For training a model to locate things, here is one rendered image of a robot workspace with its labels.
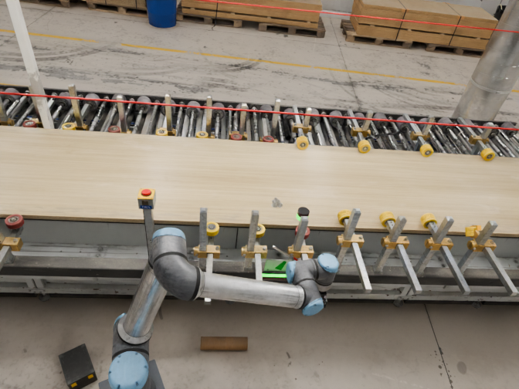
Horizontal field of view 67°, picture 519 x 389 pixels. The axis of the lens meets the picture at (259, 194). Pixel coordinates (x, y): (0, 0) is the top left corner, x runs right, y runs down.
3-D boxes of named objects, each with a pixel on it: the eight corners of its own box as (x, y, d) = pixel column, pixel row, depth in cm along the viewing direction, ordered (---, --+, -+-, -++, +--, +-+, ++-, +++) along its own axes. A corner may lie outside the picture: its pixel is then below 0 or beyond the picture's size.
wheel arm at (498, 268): (515, 295, 194) (518, 292, 192) (510, 295, 194) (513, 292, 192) (480, 240, 221) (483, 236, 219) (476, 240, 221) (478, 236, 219)
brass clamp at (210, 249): (219, 259, 208) (219, 253, 204) (193, 258, 206) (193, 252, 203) (219, 250, 212) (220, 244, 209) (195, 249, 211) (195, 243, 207)
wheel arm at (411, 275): (420, 294, 188) (423, 289, 186) (413, 293, 188) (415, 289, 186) (389, 220, 226) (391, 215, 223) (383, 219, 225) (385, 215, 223)
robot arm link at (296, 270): (293, 279, 155) (322, 275, 158) (286, 256, 163) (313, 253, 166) (290, 292, 161) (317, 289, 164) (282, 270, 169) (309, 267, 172)
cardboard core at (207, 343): (248, 346, 249) (200, 346, 245) (246, 352, 254) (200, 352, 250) (247, 334, 254) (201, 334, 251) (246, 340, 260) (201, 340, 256)
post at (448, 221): (419, 277, 230) (455, 220, 198) (413, 276, 230) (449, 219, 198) (417, 272, 233) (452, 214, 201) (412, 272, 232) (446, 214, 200)
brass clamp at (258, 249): (266, 259, 210) (267, 253, 206) (241, 258, 208) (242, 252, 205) (265, 250, 214) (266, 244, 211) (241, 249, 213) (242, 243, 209)
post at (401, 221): (378, 277, 228) (407, 219, 196) (372, 277, 228) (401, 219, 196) (376, 272, 231) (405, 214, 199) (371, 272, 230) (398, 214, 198)
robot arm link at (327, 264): (313, 252, 166) (335, 250, 168) (308, 270, 174) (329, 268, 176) (321, 270, 159) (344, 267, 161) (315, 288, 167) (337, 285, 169)
